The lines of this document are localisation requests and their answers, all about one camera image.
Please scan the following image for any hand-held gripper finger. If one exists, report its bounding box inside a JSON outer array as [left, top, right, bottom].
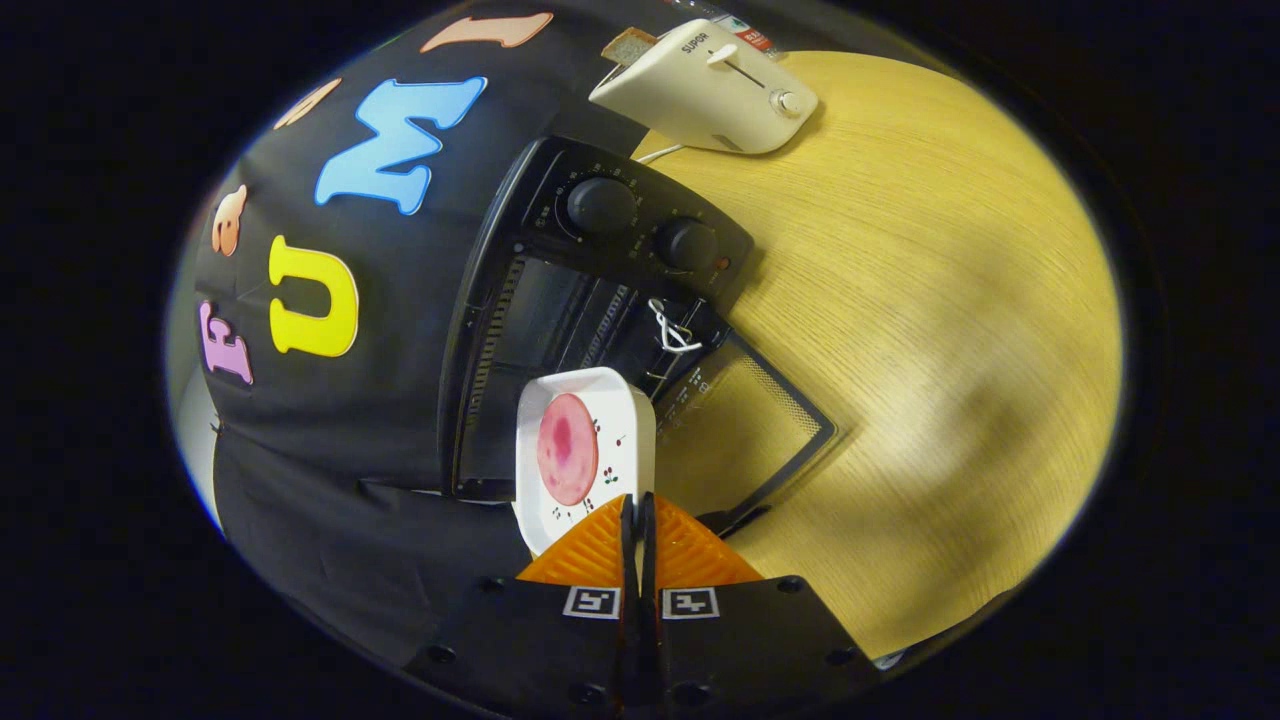
[[405, 492, 646, 716], [640, 492, 881, 716]]

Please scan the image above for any pink ham slice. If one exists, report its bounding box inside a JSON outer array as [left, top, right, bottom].
[[536, 393, 600, 507]]

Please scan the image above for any white square plate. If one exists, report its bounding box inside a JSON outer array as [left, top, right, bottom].
[[512, 367, 658, 557]]

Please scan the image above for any black toaster oven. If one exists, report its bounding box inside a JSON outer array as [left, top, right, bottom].
[[438, 135, 839, 536]]

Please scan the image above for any white pop-up toaster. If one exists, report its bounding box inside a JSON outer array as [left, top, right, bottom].
[[588, 18, 819, 156]]

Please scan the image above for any black backdrop cloth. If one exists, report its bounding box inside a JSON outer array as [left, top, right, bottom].
[[190, 0, 701, 671]]

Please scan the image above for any brown bread slice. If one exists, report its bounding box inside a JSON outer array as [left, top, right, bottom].
[[601, 27, 659, 67]]

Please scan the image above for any clear plastic water bottle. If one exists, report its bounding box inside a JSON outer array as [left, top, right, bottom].
[[715, 12, 781, 56]]

